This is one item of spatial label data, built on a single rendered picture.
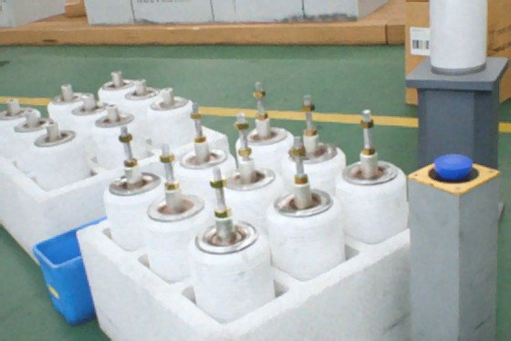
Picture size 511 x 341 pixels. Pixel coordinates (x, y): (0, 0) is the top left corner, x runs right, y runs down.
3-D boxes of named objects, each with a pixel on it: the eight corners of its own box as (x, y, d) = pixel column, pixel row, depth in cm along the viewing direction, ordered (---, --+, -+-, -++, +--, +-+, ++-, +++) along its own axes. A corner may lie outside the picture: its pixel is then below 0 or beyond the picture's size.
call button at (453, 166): (450, 167, 76) (450, 150, 75) (480, 176, 72) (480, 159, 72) (426, 179, 74) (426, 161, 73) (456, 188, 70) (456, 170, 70)
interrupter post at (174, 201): (166, 215, 87) (162, 192, 85) (168, 208, 89) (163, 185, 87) (184, 213, 87) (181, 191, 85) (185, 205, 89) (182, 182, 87)
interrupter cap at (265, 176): (270, 167, 98) (269, 162, 97) (280, 187, 91) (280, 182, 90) (218, 176, 97) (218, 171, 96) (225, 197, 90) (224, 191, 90)
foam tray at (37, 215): (152, 169, 170) (140, 101, 163) (239, 215, 140) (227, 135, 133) (-1, 222, 150) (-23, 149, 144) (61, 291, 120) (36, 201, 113)
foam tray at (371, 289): (286, 239, 128) (276, 152, 121) (453, 325, 98) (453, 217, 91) (99, 328, 108) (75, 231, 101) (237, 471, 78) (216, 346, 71)
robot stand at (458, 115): (429, 201, 136) (426, 56, 124) (505, 210, 129) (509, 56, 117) (408, 235, 124) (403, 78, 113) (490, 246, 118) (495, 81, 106)
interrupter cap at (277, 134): (233, 145, 108) (232, 140, 107) (255, 129, 114) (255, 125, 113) (274, 149, 104) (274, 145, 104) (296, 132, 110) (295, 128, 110)
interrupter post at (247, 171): (255, 176, 95) (253, 155, 94) (258, 182, 93) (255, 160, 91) (239, 180, 95) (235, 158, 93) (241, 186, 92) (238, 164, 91)
